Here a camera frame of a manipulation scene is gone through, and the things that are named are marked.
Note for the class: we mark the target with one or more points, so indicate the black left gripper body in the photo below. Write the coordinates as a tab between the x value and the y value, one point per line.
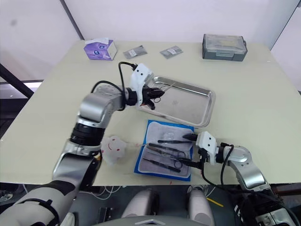
147	95

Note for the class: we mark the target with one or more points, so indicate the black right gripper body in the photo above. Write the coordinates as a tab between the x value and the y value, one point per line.
202	156

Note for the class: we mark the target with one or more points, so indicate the metal surgical scissors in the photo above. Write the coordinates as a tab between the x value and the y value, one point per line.
169	87
175	158

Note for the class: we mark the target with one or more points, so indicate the metal surgical tweezers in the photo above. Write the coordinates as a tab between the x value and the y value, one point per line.
174	141

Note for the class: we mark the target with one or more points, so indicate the blue surgical instrument pack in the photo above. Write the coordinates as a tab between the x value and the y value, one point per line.
155	131

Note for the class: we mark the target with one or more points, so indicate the slim dark surgical instrument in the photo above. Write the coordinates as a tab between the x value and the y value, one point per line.
160	164

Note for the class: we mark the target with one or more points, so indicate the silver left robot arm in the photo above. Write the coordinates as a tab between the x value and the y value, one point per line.
94	108

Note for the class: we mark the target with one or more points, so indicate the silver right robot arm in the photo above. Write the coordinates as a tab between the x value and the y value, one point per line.
242	160

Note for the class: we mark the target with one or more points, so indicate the shiny metal tray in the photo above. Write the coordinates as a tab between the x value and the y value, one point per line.
188	106

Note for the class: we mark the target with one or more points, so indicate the grey foil sachet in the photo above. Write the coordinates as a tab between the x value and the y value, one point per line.
171	51
134	52

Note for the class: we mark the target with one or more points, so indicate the grey rounded robot leg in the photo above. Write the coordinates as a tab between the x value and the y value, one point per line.
200	207
141	202

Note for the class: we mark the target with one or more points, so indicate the yellow floor strip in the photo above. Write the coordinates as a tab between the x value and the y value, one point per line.
215	202

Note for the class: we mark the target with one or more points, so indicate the purple tissue box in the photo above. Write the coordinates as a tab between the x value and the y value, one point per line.
98	50

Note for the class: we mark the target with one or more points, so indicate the dark grey robot torso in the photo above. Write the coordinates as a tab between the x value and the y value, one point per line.
150	222

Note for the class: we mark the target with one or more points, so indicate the grey plastic tool case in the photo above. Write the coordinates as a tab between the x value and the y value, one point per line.
223	47

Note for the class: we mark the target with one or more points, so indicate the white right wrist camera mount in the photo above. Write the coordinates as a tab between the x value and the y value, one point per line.
205	141

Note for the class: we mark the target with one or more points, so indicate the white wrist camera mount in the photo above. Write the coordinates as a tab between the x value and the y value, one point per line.
138	80
205	141

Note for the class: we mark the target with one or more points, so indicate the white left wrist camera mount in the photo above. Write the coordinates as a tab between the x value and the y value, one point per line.
138	80

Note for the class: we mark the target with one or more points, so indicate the black floor bracket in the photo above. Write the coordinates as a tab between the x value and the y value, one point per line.
105	214

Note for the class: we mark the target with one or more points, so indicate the grey slanted wall post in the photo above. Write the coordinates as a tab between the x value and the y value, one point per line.
73	21

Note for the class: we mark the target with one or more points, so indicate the black metal frame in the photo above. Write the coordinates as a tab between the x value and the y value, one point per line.
14	78

